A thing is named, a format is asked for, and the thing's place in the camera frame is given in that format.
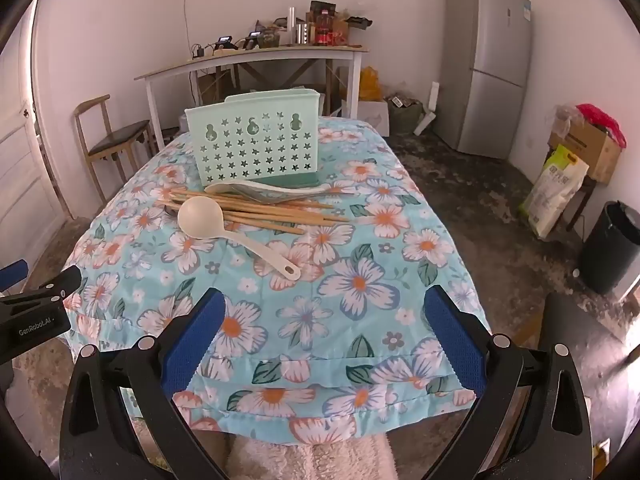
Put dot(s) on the white desk with wooden top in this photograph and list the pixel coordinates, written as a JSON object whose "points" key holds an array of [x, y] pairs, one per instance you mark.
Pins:
{"points": [[250, 55]]}

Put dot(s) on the grey refrigerator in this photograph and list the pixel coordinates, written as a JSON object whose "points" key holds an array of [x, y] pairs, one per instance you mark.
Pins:
{"points": [[480, 70]]}

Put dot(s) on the black trash bin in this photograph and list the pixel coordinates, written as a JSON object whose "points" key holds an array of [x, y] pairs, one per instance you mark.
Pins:
{"points": [[610, 247]]}

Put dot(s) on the floral light blue blanket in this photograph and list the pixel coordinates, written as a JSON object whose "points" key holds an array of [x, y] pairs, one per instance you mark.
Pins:
{"points": [[310, 280]]}

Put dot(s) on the yellow plastic bag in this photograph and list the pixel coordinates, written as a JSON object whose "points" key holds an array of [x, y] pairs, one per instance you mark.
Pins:
{"points": [[370, 85]]}

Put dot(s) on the mint green utensil holder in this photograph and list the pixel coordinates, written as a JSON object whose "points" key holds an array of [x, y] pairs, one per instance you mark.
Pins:
{"points": [[250, 140]]}

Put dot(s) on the white and green rice sack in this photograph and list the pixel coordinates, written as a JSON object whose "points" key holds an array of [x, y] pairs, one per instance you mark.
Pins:
{"points": [[555, 192]]}

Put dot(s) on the wooden chair with dark seat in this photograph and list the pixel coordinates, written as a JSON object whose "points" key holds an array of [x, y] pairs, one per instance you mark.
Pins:
{"points": [[117, 137]]}

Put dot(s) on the metal spoon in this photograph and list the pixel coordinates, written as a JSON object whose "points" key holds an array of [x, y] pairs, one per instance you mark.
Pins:
{"points": [[260, 194], [171, 210]]}

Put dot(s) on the metal cup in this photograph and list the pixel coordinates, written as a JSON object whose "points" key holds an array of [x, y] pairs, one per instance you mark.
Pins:
{"points": [[300, 34]]}

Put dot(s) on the fluffy white rug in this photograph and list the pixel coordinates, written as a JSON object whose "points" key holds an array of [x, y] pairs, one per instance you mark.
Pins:
{"points": [[310, 457]]}

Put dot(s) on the glass jar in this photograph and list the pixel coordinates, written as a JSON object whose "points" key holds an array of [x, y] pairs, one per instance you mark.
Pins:
{"points": [[270, 39]]}

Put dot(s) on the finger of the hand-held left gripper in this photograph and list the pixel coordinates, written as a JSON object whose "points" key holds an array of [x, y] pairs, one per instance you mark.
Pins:
{"points": [[55, 285], [12, 275]]}

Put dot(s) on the cardboard box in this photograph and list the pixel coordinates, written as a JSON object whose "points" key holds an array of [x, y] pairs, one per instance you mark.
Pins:
{"points": [[590, 152]]}

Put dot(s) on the red plastic bag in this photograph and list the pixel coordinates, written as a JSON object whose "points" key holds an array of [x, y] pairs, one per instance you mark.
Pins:
{"points": [[602, 120]]}

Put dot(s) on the white box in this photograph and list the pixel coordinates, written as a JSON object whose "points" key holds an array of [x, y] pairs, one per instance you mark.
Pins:
{"points": [[372, 115]]}

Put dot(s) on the bundle of wooden chopsticks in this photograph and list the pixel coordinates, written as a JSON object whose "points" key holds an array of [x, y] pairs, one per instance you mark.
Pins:
{"points": [[280, 210]]}

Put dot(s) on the white wooden door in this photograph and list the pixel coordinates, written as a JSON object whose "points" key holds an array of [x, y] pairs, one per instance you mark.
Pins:
{"points": [[20, 170]]}

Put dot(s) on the black handheld device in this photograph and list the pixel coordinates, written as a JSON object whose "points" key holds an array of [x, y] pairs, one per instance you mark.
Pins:
{"points": [[225, 42], [255, 40]]}

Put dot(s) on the red label cola bottle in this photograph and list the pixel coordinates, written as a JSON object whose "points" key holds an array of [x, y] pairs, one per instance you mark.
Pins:
{"points": [[324, 27]]}

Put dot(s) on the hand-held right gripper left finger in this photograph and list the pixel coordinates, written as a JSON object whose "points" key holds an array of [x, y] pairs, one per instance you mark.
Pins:
{"points": [[195, 345]]}

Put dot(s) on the white plastic spoon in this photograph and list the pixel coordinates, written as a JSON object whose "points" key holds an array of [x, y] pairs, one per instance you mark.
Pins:
{"points": [[225, 188]]}

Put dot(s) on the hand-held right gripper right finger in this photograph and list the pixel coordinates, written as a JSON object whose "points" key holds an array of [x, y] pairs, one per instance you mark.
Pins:
{"points": [[455, 340]]}

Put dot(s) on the cream plastic ladle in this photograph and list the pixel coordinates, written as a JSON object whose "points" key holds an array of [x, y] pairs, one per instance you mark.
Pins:
{"points": [[200, 217]]}

